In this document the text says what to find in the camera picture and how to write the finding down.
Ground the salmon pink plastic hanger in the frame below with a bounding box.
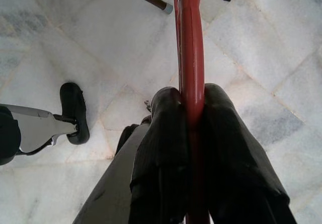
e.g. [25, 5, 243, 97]
[172, 0, 211, 224]

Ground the robot leg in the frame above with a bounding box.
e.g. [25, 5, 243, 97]
[72, 115, 156, 224]
[0, 82, 91, 166]

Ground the robot right leg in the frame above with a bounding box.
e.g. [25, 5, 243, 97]
[72, 115, 156, 224]

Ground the robot left leg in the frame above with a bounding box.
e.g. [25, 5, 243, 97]
[0, 82, 91, 166]

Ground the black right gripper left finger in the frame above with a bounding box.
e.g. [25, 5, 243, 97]
[128, 87, 189, 224]

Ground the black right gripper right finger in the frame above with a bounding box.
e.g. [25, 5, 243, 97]
[201, 83, 299, 224]

